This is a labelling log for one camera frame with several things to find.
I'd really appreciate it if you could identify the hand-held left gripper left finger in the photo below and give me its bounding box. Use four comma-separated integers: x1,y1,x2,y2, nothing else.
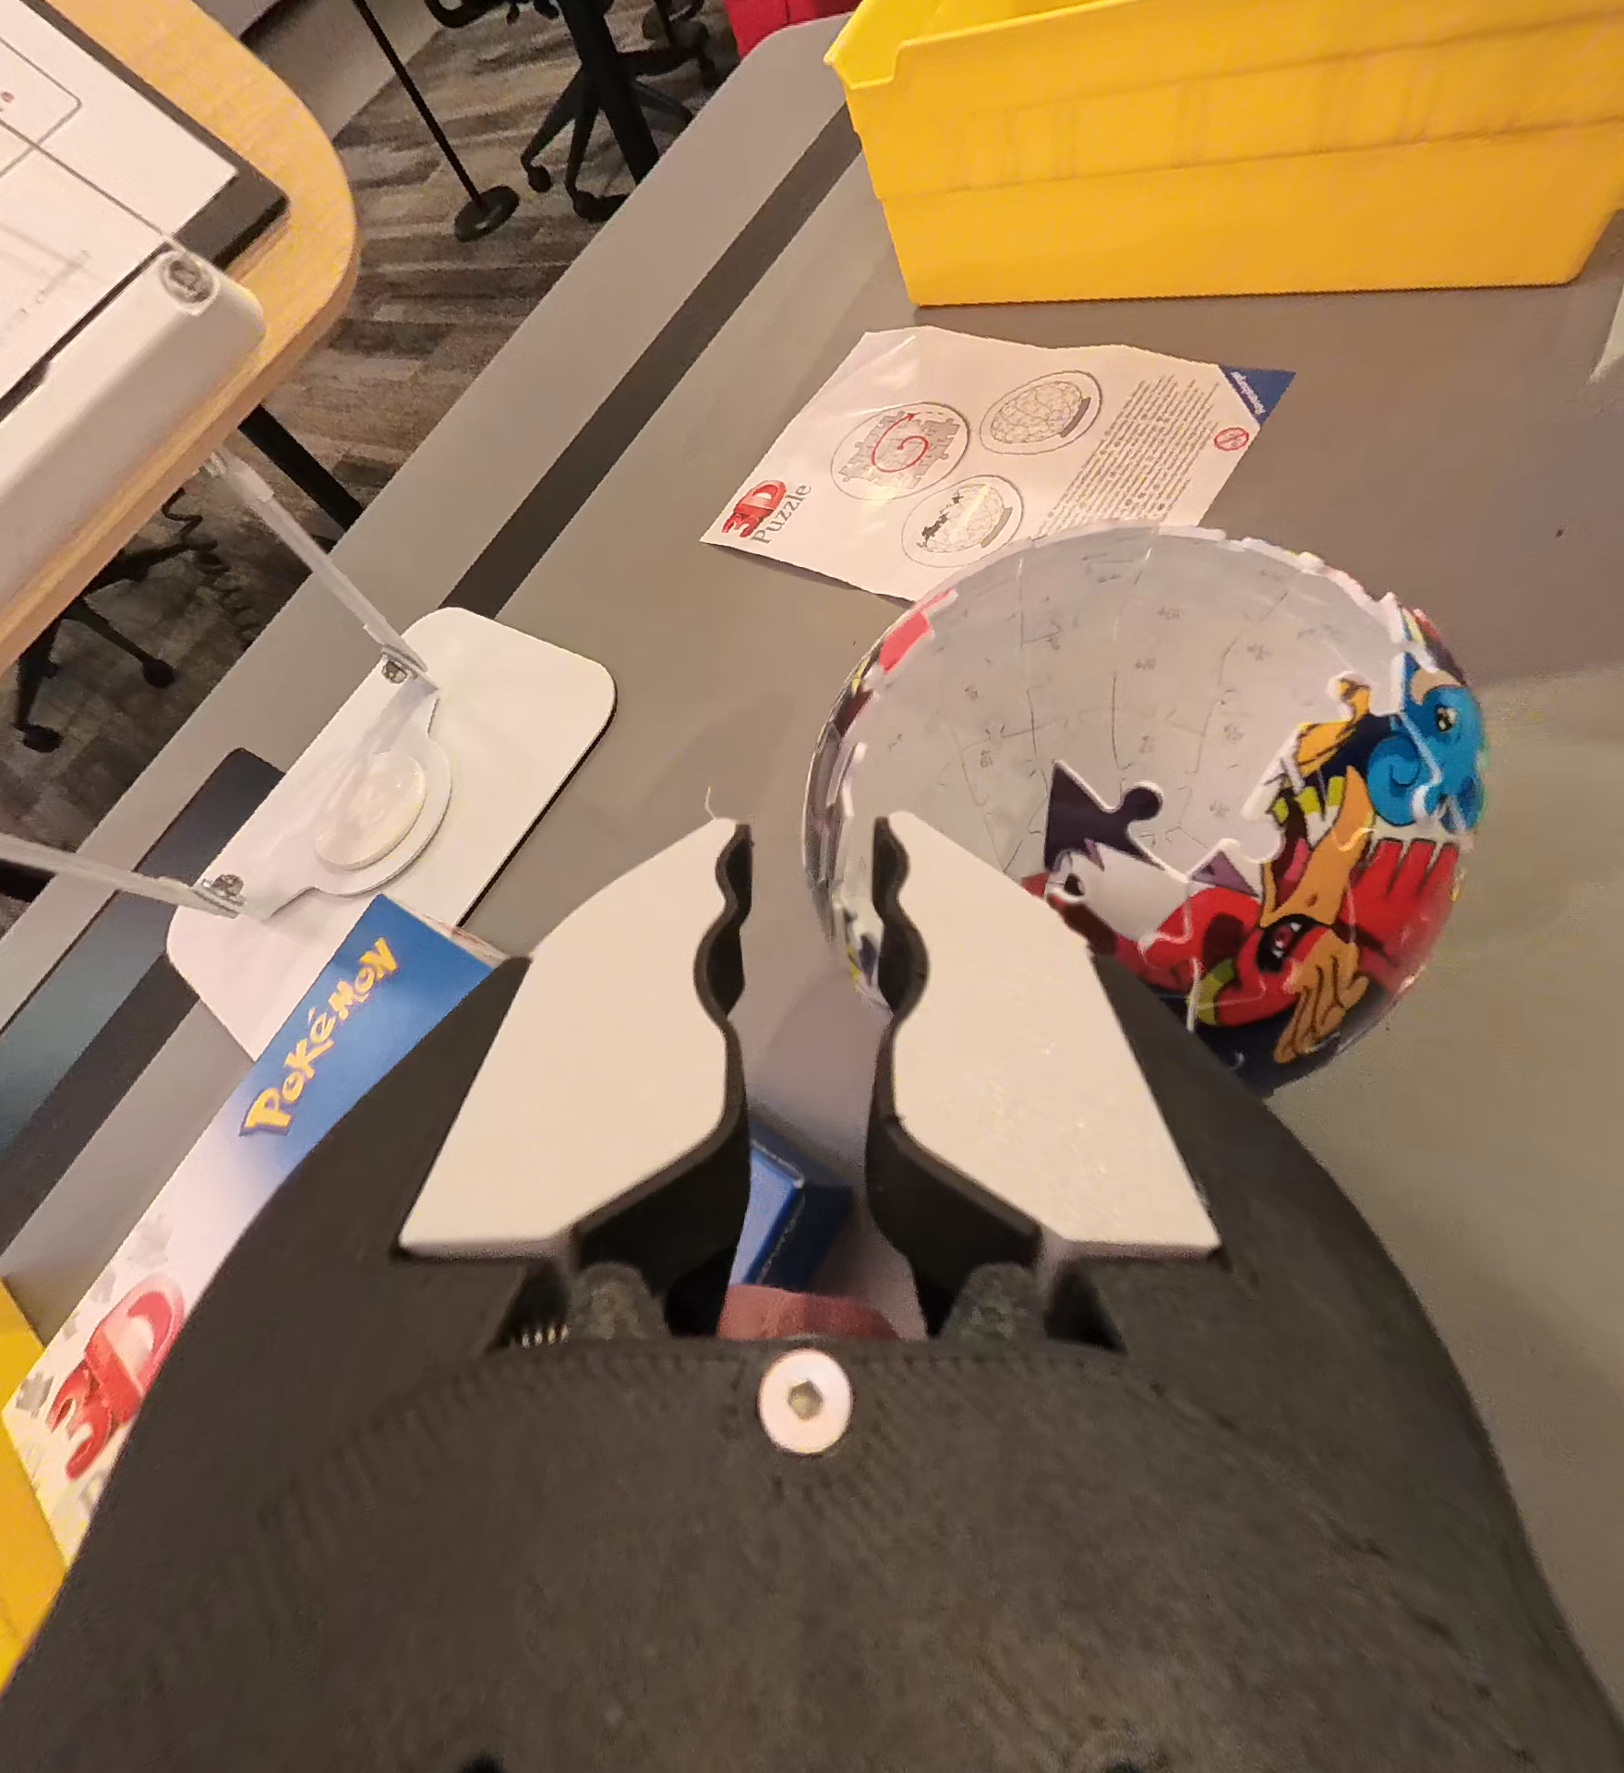
392,820,757,1337

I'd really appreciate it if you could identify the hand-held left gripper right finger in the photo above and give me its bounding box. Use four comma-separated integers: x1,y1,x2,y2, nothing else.
864,814,1229,1337

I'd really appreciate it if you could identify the colourful puzzle ball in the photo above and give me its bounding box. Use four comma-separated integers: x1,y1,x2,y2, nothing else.
800,524,1491,1099

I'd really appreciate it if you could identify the blue puzzle box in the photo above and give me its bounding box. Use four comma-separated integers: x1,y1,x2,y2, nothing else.
0,892,854,1566

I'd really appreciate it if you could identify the person's left hand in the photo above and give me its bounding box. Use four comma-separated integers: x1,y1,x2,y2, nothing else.
718,1289,899,1339

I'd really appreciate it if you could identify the black office chair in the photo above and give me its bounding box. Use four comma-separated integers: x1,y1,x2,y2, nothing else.
523,0,744,226
7,533,238,756

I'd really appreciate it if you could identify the white instruction leaflet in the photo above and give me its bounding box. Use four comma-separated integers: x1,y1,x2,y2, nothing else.
700,326,1297,600

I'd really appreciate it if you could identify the black pole stand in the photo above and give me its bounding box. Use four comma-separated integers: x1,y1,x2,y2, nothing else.
346,0,525,244

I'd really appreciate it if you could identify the black clipboard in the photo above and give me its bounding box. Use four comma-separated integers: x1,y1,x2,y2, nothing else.
50,0,290,272

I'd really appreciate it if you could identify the light wooden board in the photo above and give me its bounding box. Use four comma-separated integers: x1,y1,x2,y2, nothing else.
0,0,363,743

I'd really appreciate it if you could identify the printed instruction sheet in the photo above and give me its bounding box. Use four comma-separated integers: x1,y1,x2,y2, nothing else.
0,0,238,473

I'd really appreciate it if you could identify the red storage bin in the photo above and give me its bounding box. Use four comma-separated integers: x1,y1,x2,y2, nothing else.
742,0,852,58

